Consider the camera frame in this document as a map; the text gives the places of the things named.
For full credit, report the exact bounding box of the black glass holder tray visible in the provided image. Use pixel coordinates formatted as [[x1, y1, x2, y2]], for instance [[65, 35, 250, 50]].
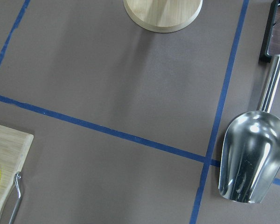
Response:
[[259, 0, 280, 62]]

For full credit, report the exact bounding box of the wooden cutting board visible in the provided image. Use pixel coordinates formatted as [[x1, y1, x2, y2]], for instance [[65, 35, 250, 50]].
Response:
[[0, 125, 34, 218]]

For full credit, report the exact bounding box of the wooden mug tree stand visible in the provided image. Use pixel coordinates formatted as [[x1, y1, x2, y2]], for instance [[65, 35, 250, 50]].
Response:
[[123, 0, 203, 33]]

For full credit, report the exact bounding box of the metal ice scoop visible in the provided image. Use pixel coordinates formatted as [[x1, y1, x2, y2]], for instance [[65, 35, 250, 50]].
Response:
[[218, 55, 280, 203]]

